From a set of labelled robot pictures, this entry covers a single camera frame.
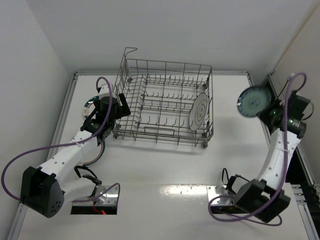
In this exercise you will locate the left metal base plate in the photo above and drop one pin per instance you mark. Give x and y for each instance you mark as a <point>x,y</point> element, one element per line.
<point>104,196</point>

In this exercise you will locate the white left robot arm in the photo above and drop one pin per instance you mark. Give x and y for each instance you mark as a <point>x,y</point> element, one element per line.
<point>43,188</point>

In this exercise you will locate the white plate green red rim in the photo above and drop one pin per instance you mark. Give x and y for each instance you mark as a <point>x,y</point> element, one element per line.
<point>89,106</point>

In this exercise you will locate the small teal patterned plate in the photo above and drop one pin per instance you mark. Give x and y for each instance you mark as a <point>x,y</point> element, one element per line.
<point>253,100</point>

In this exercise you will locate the large white plate blue rim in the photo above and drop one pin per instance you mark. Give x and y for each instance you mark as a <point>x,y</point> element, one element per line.
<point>198,112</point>

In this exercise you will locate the grey wire dish rack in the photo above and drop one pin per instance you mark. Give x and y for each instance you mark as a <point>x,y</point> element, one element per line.
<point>160,95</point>

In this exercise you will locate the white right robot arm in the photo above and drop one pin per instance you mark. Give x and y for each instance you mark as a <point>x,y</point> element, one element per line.
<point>263,197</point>

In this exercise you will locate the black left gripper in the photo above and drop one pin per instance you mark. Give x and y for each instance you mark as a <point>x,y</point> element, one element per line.
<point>119,107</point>

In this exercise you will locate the metal base plate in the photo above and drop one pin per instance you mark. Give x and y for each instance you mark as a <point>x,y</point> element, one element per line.
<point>104,196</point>
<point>221,196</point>

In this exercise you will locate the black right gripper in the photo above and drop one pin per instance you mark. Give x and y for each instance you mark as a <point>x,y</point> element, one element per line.
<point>266,113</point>

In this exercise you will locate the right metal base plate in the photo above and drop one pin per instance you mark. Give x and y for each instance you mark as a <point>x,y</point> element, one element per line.
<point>221,196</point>

